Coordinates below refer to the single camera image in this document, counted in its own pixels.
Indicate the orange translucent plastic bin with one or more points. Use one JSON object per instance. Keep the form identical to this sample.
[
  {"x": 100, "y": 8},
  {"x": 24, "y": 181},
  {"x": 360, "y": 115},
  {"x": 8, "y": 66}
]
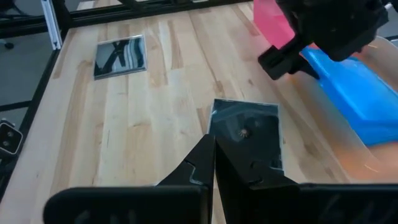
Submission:
[{"x": 342, "y": 161}]

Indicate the small square depth camera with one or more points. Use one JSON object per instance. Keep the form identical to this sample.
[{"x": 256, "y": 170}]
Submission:
[{"x": 9, "y": 138}]

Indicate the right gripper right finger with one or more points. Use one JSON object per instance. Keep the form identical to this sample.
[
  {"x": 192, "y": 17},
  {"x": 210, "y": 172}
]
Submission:
[{"x": 311, "y": 205}]

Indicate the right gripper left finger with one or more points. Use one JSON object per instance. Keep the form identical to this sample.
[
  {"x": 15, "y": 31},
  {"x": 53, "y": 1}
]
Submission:
[{"x": 124, "y": 205}]

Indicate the clear black-tray jewel case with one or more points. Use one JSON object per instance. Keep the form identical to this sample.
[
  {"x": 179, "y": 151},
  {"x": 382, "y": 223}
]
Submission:
[
  {"x": 248, "y": 118},
  {"x": 119, "y": 59}
]

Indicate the black caster wheel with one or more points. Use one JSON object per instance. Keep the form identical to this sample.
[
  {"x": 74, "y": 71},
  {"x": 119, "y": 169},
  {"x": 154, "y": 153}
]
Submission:
[{"x": 9, "y": 45}]

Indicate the blue plastic case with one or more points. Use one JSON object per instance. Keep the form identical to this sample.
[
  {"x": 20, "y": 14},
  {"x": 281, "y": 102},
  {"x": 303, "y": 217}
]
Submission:
[{"x": 357, "y": 99}]

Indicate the pink translucent plastic bin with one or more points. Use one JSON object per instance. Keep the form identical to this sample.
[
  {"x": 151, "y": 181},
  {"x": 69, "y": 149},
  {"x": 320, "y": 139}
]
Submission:
[{"x": 270, "y": 25}]

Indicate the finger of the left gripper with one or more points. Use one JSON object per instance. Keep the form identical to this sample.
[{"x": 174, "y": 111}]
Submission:
[{"x": 283, "y": 60}]

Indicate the silver aluminium extrusion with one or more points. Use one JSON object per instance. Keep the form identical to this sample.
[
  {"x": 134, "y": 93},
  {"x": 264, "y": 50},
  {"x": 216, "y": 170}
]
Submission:
[{"x": 51, "y": 25}]

